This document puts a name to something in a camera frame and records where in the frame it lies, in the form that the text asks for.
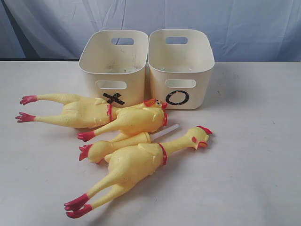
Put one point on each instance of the headless rubber chicken body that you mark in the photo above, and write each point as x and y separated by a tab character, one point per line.
131	121

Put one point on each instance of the whole rubber chicken front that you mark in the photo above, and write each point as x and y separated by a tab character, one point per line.
129	165

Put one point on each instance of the whole rubber chicken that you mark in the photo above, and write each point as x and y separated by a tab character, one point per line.
87	112
129	165

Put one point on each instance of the chicken leg with white tube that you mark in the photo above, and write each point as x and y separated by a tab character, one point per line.
97	151

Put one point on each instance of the cream bin marked O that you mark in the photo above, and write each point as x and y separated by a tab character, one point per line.
180	64

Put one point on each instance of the cream bin marked X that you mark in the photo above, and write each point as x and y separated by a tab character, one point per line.
113	64

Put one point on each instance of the blue-grey backdrop curtain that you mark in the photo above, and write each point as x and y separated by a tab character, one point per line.
239	30

